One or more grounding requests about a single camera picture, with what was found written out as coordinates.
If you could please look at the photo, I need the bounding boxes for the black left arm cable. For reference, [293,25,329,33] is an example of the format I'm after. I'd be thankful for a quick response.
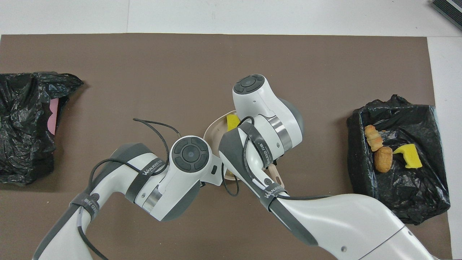
[78,117,181,260]

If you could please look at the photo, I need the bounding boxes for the notched yellow sponge piece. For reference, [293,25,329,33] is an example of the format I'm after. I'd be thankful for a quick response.
[393,144,423,169]

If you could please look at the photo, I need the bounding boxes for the ridged pastry piece toy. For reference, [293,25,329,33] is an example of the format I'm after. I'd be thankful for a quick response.
[365,125,384,151]

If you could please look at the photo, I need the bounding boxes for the beige hand brush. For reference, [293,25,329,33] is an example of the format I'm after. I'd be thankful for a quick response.
[269,164,286,189]

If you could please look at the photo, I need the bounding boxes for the brown table mat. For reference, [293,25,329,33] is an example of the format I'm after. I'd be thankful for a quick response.
[0,34,453,260]

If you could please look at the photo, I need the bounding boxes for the grey ribbed device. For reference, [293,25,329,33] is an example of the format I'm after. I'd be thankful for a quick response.
[431,0,462,31]

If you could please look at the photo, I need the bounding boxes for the black bag lined bin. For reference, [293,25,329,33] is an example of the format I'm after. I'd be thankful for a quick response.
[346,94,451,225]

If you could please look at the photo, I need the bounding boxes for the brown bread roll toy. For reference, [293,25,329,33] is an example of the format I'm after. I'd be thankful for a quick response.
[374,146,393,173]

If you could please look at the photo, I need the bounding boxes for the black bag over pink bin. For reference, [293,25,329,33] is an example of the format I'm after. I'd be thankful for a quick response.
[0,71,84,186]

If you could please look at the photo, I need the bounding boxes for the beige plastic dustpan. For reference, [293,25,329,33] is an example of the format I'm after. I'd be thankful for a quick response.
[203,110,240,181]

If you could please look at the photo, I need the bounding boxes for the large yellow sponge piece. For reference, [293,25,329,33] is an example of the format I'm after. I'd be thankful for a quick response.
[226,114,240,132]

